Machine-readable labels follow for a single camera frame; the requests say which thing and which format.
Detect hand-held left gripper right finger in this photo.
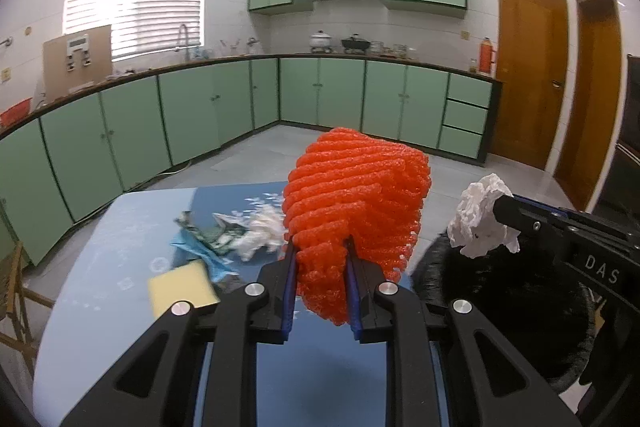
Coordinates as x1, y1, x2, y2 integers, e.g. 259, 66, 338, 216
345, 237, 583, 427

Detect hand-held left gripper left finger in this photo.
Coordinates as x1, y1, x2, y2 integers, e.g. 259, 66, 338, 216
60, 239, 298, 427

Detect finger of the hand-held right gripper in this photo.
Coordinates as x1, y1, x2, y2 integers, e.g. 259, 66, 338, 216
517, 198, 640, 238
492, 195, 631, 248

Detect white tissue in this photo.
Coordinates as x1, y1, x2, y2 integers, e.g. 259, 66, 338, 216
446, 173, 521, 258
234, 206, 286, 263

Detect black trash bin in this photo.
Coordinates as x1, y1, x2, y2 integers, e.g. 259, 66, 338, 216
410, 232, 598, 395

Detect orange foam net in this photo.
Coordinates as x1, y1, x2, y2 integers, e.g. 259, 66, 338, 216
281, 127, 431, 327

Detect dark blue printed table mat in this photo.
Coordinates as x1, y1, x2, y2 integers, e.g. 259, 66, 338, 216
190, 181, 443, 427

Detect blue green wrapper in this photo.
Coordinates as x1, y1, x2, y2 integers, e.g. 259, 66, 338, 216
170, 211, 251, 282

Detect yellow sponge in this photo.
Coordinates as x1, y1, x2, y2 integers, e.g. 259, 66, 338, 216
148, 259, 219, 320

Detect wooden door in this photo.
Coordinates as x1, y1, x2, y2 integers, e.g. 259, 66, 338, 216
490, 0, 569, 172
554, 0, 622, 212

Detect red thermos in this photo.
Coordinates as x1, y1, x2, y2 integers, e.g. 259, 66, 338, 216
477, 37, 497, 75

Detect light blue printed table cover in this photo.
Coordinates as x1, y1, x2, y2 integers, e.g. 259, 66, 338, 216
32, 187, 211, 427

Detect green base cabinets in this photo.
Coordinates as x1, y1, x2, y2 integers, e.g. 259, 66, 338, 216
0, 54, 502, 268

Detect black wok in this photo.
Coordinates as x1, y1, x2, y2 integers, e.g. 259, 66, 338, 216
341, 34, 372, 54

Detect wooden chair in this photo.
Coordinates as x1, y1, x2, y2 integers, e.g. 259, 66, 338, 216
0, 197, 56, 358

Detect cardboard box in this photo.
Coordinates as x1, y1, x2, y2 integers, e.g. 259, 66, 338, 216
42, 24, 113, 96

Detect red basket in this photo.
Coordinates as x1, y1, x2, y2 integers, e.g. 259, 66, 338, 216
0, 98, 33, 128

